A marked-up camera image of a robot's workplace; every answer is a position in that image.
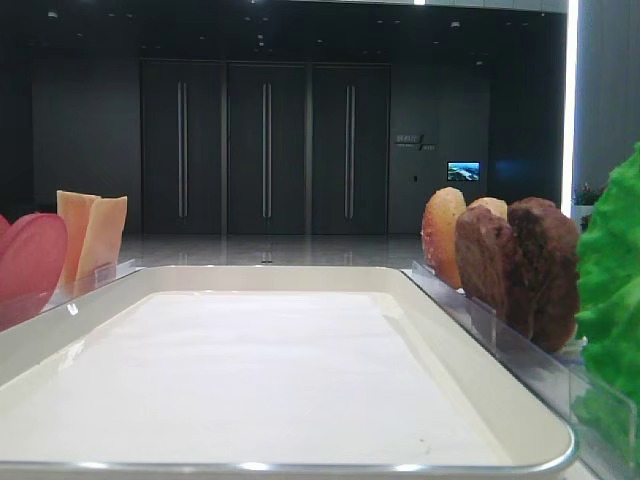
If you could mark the bread slice front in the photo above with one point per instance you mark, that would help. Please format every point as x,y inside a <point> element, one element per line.
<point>438,233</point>

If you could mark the bread slice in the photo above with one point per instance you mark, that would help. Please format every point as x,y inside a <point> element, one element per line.
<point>438,233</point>
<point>497,207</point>

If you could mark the brown meat patty left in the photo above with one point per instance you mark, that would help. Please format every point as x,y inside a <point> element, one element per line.
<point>484,253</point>

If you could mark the brown meat patty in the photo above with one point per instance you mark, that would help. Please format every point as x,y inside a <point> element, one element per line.
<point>548,243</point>
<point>484,253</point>

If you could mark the bread slice rear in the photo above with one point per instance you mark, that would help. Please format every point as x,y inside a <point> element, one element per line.
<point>497,207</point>

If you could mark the brown meat patty right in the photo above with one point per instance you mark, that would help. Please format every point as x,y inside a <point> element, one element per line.
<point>548,243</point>

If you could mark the orange cheese slice front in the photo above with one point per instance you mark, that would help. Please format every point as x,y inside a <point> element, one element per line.
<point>103,237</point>

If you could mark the orange cheese slice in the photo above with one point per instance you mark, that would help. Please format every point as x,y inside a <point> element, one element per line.
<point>74,208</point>
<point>103,237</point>

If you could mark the orange cheese slice rear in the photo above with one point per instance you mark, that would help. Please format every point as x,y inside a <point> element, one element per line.
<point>74,208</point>

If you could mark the red tomato slice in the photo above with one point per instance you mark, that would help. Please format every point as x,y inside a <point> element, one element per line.
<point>5,228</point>
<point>33,252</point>

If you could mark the green lettuce leaf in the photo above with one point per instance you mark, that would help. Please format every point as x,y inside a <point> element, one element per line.
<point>609,309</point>

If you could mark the dark triple door panel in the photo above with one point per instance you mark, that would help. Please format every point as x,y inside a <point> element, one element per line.
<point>277,149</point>

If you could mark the white rectangular tray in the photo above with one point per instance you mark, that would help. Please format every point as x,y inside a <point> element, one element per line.
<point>253,372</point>

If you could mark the clear acrylic rack left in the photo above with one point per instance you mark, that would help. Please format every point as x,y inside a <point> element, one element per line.
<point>67,295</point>

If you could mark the clear acrylic rack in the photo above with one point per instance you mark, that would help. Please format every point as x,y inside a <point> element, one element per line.
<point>67,295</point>
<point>525,345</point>

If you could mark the potted plant in background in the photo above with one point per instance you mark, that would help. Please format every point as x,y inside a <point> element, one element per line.
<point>586,195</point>

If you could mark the clear acrylic rack right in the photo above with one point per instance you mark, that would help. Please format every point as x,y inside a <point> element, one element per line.
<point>525,345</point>

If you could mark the small wall screen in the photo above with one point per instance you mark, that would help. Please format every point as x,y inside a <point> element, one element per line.
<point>463,171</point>

